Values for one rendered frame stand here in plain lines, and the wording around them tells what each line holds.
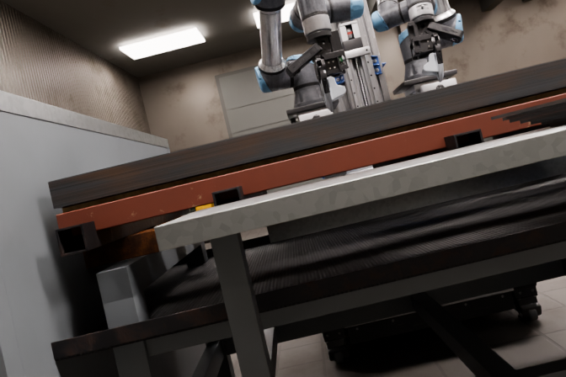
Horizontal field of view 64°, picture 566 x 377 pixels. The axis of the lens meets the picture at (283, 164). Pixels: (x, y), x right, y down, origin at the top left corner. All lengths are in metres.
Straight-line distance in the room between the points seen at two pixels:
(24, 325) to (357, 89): 1.62
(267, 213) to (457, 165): 0.23
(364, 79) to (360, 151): 1.28
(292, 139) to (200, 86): 8.20
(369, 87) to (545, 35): 8.14
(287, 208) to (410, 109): 0.43
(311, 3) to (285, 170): 0.56
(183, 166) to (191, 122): 8.10
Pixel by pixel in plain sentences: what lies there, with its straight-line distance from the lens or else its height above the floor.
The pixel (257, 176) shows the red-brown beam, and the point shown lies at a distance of 0.87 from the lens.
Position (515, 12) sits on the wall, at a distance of 10.00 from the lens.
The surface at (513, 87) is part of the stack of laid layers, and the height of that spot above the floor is 0.84.
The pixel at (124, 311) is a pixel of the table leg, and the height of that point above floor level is 0.59.
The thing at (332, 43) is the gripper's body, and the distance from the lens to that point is 1.28.
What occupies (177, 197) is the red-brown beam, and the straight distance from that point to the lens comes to 0.89.
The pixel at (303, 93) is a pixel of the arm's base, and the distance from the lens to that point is 1.97.
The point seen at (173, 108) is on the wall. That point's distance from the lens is 9.12.
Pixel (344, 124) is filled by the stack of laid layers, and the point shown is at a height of 0.84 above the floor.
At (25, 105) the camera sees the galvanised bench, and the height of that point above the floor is 1.03.
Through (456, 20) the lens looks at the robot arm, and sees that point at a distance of 2.06.
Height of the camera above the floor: 0.77
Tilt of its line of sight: 1 degrees up
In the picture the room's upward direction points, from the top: 13 degrees counter-clockwise
